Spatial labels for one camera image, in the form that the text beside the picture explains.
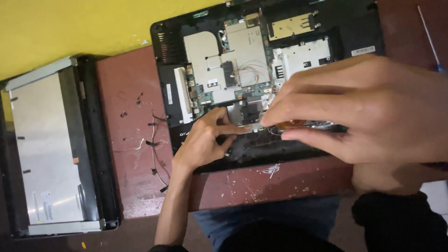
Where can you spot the person's right hand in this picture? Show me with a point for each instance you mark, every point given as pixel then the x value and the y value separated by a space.
pixel 367 108

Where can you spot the person's left hand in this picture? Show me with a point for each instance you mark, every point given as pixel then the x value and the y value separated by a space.
pixel 201 143

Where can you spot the green laptop motherboard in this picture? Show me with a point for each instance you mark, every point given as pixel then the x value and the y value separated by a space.
pixel 250 91

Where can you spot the opened black laptop base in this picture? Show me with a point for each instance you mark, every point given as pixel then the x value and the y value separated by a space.
pixel 175 52

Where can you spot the person's blue shirt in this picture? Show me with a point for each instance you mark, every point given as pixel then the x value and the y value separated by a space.
pixel 266 217

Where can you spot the gold metal plate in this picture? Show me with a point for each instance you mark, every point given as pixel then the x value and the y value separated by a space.
pixel 288 27

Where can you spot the person's black jacket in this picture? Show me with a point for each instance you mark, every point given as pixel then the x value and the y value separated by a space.
pixel 399 224

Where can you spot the detached laptop screen panel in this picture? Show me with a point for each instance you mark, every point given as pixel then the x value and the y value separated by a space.
pixel 49 147

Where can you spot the white metal drive bracket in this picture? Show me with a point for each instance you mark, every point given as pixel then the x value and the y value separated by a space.
pixel 308 56

